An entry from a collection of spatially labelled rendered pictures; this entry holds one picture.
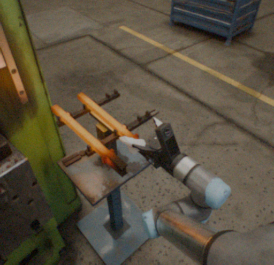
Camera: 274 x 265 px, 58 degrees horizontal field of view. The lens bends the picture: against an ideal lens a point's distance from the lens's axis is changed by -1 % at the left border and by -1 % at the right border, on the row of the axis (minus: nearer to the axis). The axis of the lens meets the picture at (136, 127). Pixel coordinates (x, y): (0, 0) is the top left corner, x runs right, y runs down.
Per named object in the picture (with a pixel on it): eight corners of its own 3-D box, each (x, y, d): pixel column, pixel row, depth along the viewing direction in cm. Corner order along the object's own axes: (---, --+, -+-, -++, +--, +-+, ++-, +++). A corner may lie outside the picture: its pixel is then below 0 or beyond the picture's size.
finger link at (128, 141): (117, 153, 81) (145, 159, 80) (116, 141, 77) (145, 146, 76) (120, 147, 84) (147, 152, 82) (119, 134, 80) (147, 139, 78)
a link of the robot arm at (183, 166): (184, 173, 67) (203, 158, 71) (172, 163, 70) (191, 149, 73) (181, 188, 72) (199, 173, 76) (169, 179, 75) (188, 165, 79)
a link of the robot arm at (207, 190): (211, 217, 66) (218, 200, 61) (180, 190, 73) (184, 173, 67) (228, 200, 70) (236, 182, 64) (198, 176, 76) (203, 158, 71)
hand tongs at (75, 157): (154, 110, 145) (154, 108, 144) (159, 113, 143) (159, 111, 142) (62, 161, 116) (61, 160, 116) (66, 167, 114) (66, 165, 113)
